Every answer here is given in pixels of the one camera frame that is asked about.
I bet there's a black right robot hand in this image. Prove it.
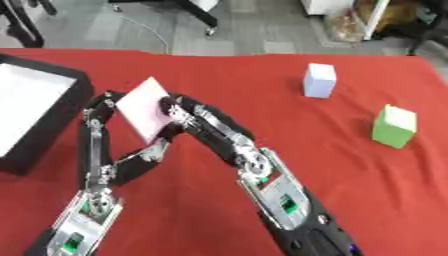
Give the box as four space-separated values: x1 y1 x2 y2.
155 93 259 167

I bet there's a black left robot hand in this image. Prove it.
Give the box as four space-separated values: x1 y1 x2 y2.
77 89 172 190

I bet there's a pink block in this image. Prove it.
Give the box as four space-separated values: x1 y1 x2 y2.
113 76 177 146

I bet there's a black box white inside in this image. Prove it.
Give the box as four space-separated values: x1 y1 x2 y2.
0 53 97 177

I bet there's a white block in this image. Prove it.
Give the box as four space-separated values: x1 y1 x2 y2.
301 62 340 100

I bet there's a black wheeled stand base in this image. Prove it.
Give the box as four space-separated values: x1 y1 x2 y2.
106 0 221 37

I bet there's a black chair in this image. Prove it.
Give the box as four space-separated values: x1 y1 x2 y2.
0 0 60 49

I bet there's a clear plastic bag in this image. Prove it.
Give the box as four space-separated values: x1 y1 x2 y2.
323 9 368 44

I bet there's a white cabinet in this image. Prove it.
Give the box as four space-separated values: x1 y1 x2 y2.
299 0 392 42

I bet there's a green block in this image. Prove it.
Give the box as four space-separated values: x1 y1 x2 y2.
371 103 420 150

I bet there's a white cable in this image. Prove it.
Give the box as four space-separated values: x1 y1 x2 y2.
113 13 174 55

